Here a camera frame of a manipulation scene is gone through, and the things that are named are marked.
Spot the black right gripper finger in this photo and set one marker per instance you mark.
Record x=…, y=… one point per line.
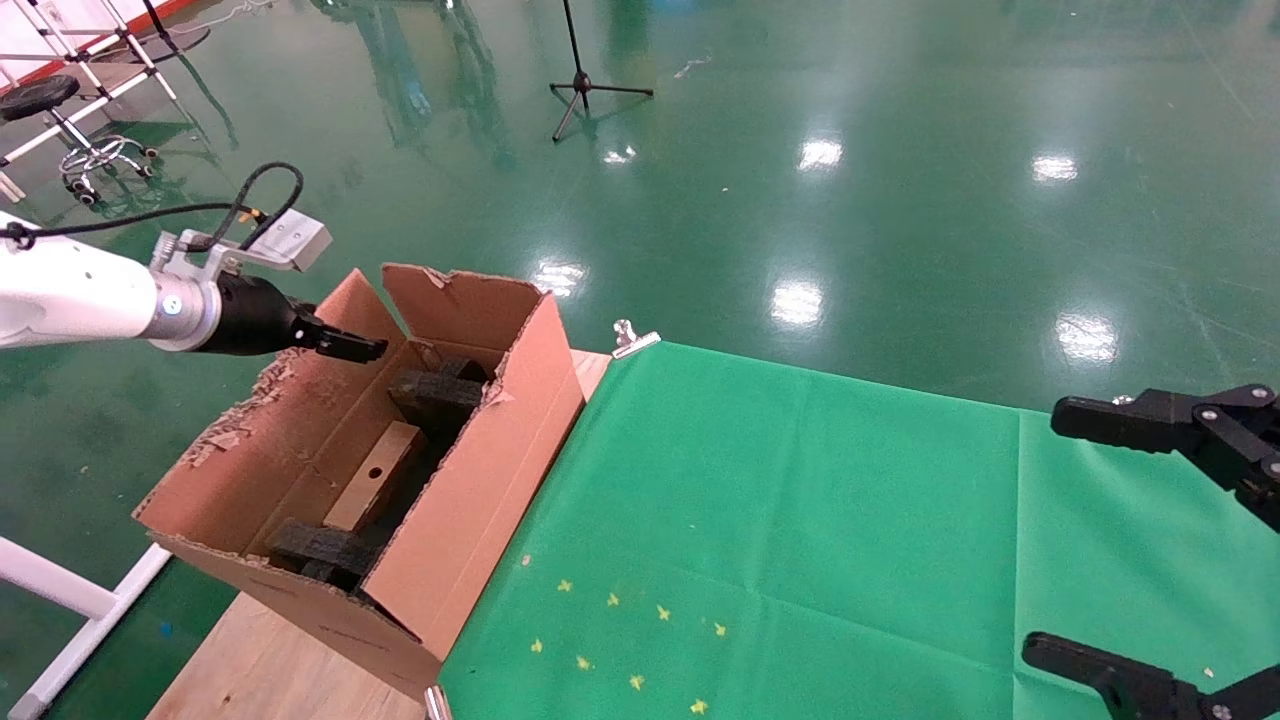
x=1200, y=425
x=1130, y=685

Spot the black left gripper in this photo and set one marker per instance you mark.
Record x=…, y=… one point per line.
x=250, y=318

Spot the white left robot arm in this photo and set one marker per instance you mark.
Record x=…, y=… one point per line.
x=70, y=290

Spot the large open cardboard carton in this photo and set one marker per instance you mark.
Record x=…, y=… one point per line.
x=470, y=490

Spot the black foam block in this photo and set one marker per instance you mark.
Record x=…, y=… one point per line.
x=435, y=395
x=320, y=550

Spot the silver metal clip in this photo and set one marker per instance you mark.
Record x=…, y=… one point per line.
x=632, y=342
x=436, y=704

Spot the black tripod stand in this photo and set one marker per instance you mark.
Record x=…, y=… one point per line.
x=582, y=85

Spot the green table cloth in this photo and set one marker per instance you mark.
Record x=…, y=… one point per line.
x=800, y=550

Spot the white tubular floor stand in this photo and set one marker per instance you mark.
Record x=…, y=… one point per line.
x=60, y=590

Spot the black round stool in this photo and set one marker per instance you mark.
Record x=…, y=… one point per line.
x=35, y=98

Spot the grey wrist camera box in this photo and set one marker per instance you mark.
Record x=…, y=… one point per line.
x=295, y=240

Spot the white frame table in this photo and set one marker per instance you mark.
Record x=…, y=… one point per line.
x=120, y=45

